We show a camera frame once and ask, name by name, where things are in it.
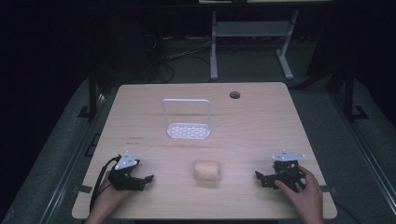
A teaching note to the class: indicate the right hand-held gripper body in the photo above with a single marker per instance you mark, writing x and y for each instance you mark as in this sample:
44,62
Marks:
288,174

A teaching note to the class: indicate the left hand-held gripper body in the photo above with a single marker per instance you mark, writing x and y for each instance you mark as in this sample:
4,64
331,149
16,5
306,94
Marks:
126,161

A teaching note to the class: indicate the beige sponge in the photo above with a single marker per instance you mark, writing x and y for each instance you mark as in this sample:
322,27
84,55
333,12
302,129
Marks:
208,170

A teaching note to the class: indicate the clear plastic container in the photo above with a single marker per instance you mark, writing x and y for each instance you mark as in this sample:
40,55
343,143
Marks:
189,130

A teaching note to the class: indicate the person's right hand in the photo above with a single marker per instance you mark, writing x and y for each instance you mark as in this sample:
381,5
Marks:
306,196

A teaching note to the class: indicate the person's left hand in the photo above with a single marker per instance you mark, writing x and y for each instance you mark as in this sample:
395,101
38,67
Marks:
107,199

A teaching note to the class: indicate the grey tape strip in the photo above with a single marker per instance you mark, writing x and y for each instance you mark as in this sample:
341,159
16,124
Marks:
83,188
328,188

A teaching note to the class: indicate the dark round table grommet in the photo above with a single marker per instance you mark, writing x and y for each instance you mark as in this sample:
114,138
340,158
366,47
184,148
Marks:
234,95

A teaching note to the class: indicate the grey metal stand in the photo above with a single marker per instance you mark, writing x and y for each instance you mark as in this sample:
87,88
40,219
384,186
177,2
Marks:
252,28

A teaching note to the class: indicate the aluminium floor rail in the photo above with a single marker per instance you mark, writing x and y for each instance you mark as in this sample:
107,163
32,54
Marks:
367,155
73,161

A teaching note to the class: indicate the black upright post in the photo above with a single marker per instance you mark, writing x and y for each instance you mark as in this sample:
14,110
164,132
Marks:
349,93
92,93

